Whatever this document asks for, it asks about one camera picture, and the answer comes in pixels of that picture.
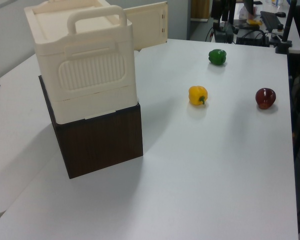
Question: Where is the black vertical post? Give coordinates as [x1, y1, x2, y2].
[228, 0, 236, 25]

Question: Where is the cream plastic cabinet with handles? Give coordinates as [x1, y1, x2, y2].
[23, 0, 135, 125]

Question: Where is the black keyboard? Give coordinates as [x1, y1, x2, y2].
[259, 10, 284, 33]

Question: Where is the dark green device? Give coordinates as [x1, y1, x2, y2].
[213, 23, 235, 44]

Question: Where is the light wooden cupboard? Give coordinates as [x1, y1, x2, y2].
[190, 0, 211, 22]

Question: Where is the black equipment box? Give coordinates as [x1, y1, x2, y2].
[236, 29, 270, 47]

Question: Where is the yellow bell pepper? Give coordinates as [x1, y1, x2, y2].
[188, 85, 209, 107]

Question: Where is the dark brown wooden box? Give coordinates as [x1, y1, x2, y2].
[38, 74, 144, 180]

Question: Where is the black pole with table clamp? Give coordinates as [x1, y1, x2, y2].
[275, 0, 299, 55]

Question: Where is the green bell pepper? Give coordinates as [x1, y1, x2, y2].
[208, 48, 227, 66]

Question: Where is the cream plastic cabinet door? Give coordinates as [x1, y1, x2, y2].
[123, 1, 169, 52]

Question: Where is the dark red apple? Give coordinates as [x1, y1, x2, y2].
[255, 87, 277, 110]

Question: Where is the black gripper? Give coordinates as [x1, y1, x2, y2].
[211, 0, 224, 28]

